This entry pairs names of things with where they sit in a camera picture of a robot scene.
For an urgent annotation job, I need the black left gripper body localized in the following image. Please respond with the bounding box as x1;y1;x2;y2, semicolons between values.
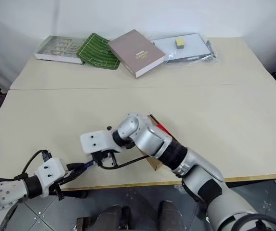
48;163;78;201

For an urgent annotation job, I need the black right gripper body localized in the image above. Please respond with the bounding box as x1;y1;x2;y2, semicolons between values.
91;150;112;167

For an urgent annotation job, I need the brown cardboard box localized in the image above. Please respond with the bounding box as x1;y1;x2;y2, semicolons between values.
140;114;184;172

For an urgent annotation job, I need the red tape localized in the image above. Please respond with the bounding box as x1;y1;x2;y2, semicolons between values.
156;123;171;135

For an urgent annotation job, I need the dark rounded shape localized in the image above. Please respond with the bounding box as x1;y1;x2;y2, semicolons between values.
96;204;132;231
158;200;185;231

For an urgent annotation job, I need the green football pitch mat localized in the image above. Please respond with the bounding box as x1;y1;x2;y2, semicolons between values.
76;32;121;71

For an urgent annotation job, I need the brown thick book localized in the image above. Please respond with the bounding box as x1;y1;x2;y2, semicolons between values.
107;29;166;79

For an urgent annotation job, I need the grey-green hardcover book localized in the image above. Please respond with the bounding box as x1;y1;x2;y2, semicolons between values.
33;35;88;65

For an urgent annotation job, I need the clear plastic bag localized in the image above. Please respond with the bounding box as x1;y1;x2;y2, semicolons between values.
149;32;220;65

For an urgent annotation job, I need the yellow sponge block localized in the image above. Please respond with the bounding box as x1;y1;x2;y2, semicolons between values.
174;38;187;49

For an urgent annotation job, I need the grey flat board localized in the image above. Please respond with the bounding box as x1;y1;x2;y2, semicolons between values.
151;33;212;62

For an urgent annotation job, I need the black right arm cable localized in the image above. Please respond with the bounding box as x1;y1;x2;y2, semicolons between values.
98;155;151;170

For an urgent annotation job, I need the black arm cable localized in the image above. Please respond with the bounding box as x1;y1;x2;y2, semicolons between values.
0;149;51;182
98;155;151;170

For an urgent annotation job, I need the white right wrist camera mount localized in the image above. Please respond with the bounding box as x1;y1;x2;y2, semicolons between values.
79;125;124;155

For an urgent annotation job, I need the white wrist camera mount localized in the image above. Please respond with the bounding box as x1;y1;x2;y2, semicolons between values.
79;125;124;155
33;157;67;196

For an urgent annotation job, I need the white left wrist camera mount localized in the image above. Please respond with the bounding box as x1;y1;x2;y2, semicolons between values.
33;157;67;196

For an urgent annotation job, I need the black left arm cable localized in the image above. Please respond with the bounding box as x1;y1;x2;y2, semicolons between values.
0;149;51;182

